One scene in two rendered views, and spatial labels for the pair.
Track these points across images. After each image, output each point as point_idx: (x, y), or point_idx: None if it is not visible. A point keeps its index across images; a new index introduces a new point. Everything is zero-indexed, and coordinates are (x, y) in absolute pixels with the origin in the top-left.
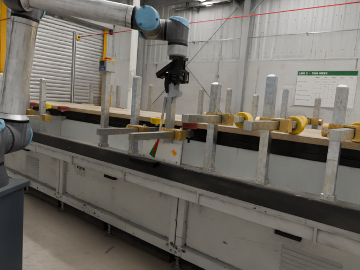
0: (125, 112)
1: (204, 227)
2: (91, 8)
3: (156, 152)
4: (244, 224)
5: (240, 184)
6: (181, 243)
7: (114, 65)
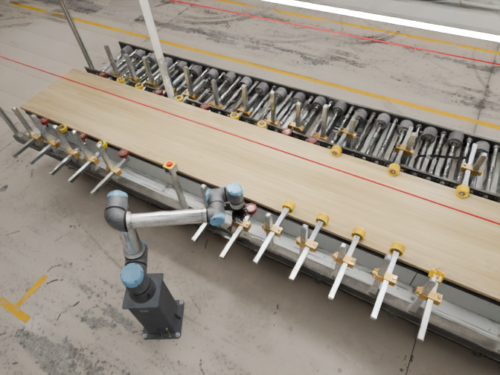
0: (185, 158)
1: None
2: (178, 224)
3: (232, 230)
4: None
5: (290, 261)
6: None
7: (176, 166)
